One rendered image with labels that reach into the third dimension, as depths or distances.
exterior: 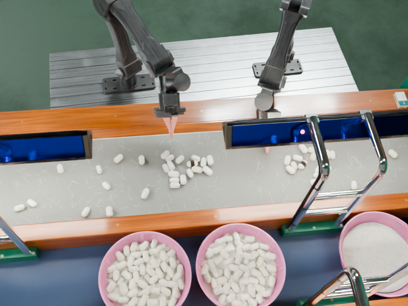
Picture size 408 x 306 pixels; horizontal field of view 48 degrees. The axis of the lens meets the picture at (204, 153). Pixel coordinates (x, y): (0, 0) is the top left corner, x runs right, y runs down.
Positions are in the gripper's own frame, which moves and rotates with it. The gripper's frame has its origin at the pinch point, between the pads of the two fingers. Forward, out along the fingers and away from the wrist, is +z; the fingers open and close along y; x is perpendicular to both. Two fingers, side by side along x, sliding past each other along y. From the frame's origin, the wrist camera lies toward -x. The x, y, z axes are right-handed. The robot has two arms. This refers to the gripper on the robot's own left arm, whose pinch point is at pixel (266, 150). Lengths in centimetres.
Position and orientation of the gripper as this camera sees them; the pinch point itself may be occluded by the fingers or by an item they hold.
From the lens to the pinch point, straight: 156.4
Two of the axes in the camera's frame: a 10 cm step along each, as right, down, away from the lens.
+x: -1.2, -1.9, 9.8
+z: 0.5, 9.8, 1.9
